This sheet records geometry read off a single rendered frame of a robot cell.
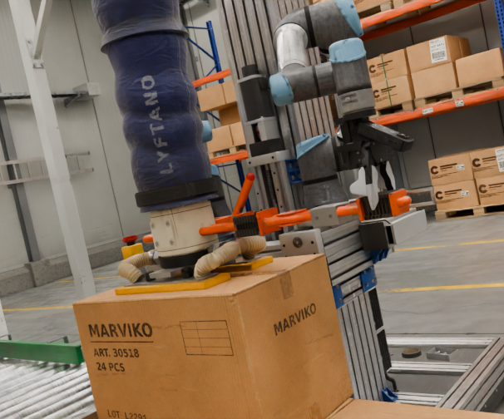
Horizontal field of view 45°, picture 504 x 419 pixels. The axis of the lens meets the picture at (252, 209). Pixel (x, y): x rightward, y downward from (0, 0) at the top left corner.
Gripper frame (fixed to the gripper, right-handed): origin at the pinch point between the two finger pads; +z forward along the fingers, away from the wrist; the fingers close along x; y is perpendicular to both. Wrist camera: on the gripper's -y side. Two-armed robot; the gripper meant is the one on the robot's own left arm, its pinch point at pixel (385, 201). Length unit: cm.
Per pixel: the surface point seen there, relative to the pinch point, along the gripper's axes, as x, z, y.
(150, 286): 15, 11, 63
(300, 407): 6, 46, 30
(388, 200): 3.5, -0.5, -2.4
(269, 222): 3.5, 0.4, 29.0
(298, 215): 3.3, -0.1, 20.5
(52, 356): -30, 49, 187
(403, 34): -842, -178, 321
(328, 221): 3.5, 2.2, 12.8
